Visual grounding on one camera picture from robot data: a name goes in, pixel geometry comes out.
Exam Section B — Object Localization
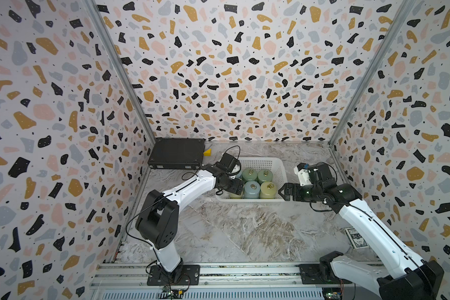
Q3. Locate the blue-grey canister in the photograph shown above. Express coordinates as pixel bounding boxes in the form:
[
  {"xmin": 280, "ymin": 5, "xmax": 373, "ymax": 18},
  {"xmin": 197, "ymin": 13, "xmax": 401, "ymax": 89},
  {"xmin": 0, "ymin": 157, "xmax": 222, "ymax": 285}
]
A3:
[{"xmin": 244, "ymin": 181, "xmax": 261, "ymax": 199}]

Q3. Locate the yellow-green canister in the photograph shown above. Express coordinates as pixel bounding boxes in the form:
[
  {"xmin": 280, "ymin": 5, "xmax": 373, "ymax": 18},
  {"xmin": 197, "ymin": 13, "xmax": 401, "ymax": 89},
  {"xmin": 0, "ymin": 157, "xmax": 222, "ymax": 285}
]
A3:
[
  {"xmin": 259, "ymin": 181, "xmax": 278, "ymax": 200},
  {"xmin": 229, "ymin": 191, "xmax": 244, "ymax": 199}
]

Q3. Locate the green canister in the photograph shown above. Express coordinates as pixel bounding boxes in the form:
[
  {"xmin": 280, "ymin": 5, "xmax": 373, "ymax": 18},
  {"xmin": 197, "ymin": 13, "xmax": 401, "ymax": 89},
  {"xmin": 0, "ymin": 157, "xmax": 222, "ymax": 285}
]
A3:
[
  {"xmin": 257, "ymin": 169, "xmax": 274, "ymax": 185},
  {"xmin": 241, "ymin": 167, "xmax": 258, "ymax": 183}
]

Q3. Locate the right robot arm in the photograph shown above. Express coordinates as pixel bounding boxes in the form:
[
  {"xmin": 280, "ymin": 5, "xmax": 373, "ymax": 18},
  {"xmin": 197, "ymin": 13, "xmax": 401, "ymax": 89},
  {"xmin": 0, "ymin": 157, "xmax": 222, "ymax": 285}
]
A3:
[{"xmin": 278, "ymin": 162, "xmax": 445, "ymax": 300}]

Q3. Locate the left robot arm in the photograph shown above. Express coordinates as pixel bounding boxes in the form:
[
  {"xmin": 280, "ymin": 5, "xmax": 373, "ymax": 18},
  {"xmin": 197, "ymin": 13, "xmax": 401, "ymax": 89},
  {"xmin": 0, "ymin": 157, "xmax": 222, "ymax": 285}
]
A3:
[{"xmin": 135, "ymin": 164, "xmax": 245, "ymax": 275}]

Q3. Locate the white plastic perforated basket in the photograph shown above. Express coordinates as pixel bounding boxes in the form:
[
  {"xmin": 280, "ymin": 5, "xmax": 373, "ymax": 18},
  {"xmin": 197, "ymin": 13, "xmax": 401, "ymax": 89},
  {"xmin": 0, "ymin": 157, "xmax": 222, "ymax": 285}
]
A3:
[{"xmin": 217, "ymin": 157, "xmax": 288, "ymax": 203}]

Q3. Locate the black flat case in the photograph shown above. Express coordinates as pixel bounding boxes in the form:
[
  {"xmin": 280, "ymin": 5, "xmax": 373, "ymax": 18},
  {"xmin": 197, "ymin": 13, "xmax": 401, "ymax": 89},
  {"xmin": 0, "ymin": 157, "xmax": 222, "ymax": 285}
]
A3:
[{"xmin": 148, "ymin": 137, "xmax": 205, "ymax": 170}]

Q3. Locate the playing card box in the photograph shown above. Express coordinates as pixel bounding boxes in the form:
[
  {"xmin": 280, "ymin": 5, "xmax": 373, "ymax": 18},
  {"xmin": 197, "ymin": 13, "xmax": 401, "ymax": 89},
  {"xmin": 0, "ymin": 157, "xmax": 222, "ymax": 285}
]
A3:
[{"xmin": 344, "ymin": 227, "xmax": 369, "ymax": 250}]

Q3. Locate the right circuit board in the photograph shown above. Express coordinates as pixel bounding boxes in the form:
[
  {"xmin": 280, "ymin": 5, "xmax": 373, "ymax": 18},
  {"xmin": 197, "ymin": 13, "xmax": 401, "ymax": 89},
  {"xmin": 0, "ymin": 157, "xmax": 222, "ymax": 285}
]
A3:
[{"xmin": 322, "ymin": 287, "xmax": 343, "ymax": 300}]

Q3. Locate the small green circuit board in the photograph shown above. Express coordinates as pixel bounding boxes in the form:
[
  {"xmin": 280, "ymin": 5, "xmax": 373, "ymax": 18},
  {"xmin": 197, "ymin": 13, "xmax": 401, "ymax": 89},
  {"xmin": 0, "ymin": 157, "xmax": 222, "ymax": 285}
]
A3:
[{"xmin": 160, "ymin": 288, "xmax": 185, "ymax": 300}]

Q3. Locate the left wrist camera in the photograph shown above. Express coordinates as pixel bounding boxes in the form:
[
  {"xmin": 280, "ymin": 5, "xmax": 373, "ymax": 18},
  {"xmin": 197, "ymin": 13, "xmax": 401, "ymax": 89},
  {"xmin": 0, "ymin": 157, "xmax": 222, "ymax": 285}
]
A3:
[{"xmin": 217, "ymin": 152, "xmax": 241, "ymax": 176}]

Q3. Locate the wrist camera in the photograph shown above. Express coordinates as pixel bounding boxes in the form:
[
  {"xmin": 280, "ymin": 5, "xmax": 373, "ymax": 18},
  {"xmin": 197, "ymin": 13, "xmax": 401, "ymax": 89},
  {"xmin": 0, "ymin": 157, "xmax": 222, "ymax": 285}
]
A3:
[
  {"xmin": 294, "ymin": 162, "xmax": 318, "ymax": 186},
  {"xmin": 217, "ymin": 152, "xmax": 241, "ymax": 176}
]

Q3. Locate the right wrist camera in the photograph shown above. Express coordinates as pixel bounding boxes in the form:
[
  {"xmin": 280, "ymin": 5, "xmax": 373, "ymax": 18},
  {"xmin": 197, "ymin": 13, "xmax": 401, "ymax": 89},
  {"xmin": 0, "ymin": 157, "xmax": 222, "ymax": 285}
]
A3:
[{"xmin": 294, "ymin": 162, "xmax": 318, "ymax": 186}]

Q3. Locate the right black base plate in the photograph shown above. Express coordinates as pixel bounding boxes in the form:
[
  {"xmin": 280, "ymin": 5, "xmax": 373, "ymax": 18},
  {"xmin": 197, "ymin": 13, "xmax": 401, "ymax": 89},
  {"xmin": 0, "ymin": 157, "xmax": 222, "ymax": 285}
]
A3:
[{"xmin": 298, "ymin": 263, "xmax": 341, "ymax": 285}]

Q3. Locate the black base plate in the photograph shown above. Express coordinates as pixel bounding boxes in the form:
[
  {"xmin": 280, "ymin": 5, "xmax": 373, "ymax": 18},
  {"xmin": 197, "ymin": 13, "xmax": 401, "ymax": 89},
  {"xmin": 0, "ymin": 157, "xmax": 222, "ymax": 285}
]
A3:
[
  {"xmin": 147, "ymin": 264, "xmax": 201, "ymax": 286},
  {"xmin": 298, "ymin": 263, "xmax": 341, "ymax": 285}
]

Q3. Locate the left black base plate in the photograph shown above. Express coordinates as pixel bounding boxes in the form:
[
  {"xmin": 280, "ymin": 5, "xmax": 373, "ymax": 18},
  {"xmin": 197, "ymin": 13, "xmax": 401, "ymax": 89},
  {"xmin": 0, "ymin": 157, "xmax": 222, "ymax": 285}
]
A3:
[{"xmin": 147, "ymin": 264, "xmax": 201, "ymax": 286}]

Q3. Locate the aluminium mounting rail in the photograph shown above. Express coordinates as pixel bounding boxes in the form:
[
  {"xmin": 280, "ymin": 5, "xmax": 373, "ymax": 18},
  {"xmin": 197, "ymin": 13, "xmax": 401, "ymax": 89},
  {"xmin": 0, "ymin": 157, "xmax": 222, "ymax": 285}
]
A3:
[{"xmin": 88, "ymin": 262, "xmax": 379, "ymax": 300}]

